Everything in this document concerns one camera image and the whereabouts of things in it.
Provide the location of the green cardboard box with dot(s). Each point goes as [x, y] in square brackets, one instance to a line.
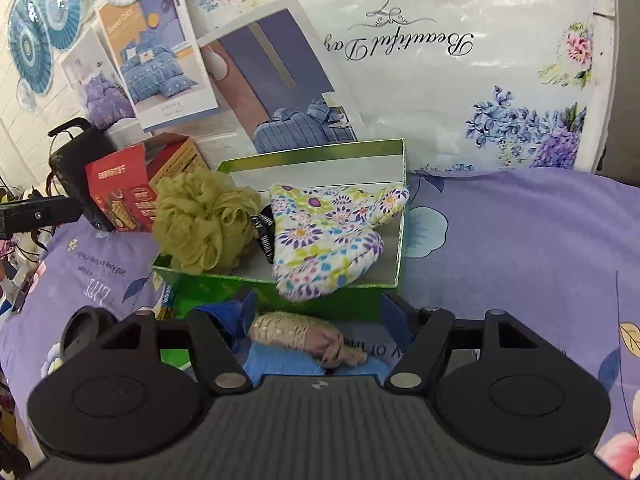
[295, 302]

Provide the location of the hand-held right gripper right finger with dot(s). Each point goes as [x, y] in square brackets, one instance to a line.
[396, 317]

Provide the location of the yellow blue bedding photo card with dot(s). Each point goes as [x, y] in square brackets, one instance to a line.
[150, 50]

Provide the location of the black bag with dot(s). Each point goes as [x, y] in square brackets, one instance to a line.
[75, 160]

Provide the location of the blue paper fan decorations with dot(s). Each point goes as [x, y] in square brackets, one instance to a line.
[40, 30]

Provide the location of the beige pink cloth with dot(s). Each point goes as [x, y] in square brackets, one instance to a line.
[300, 335]

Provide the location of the blue checked bedding photo card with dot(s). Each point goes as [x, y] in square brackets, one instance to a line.
[280, 75]

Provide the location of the red carton box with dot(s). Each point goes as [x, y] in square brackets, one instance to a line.
[125, 195]

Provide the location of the purple bedding photo card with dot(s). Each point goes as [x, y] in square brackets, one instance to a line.
[100, 90]

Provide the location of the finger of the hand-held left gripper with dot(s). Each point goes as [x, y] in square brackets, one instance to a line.
[40, 215]

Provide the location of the white floral bedding package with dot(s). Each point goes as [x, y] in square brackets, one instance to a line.
[425, 85]

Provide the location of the floral oven mitt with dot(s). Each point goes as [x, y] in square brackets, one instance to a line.
[320, 245]

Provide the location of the purple floral bed sheet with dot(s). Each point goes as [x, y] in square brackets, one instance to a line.
[500, 240]

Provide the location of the blue towel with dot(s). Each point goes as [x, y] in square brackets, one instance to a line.
[280, 362]

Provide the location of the olive green bath loofah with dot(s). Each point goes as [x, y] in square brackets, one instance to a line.
[202, 225]

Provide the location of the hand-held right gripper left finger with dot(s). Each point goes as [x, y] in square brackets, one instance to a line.
[227, 317]

